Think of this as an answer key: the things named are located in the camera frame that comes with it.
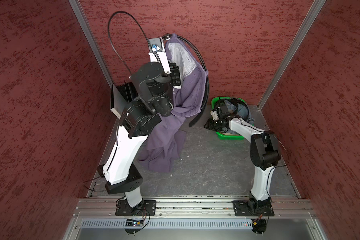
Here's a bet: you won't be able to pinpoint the black leather belt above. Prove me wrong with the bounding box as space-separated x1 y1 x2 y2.
163 34 210 128

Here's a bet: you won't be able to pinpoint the purple trousers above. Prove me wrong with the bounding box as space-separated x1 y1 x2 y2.
137 33 209 173

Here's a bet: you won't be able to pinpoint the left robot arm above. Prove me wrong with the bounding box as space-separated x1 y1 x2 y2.
98 62 181 209

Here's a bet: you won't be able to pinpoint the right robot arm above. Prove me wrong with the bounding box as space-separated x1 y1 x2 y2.
205 106 282 215

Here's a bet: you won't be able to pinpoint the green plastic basket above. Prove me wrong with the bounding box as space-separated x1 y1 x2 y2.
212 97 244 140

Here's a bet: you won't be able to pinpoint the blue denim jeans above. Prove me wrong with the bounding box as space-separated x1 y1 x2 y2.
215 98 255 135

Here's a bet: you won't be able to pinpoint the black perforated file rack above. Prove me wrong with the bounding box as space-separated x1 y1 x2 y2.
116 82 138 103

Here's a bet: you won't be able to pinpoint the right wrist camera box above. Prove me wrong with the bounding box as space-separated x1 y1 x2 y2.
210 111 219 121

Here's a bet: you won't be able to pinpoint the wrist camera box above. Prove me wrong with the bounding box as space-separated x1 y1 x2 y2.
149 38 164 53
210 111 219 121

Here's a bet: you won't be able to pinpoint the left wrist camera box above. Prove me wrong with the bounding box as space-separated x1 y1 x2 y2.
149 38 164 53

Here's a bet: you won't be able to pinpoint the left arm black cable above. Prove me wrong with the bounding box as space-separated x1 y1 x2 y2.
107 11 157 76

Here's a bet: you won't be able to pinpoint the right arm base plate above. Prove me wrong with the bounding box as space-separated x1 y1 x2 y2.
233 199 275 217

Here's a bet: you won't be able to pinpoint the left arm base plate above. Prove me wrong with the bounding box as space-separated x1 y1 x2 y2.
115 199 157 217

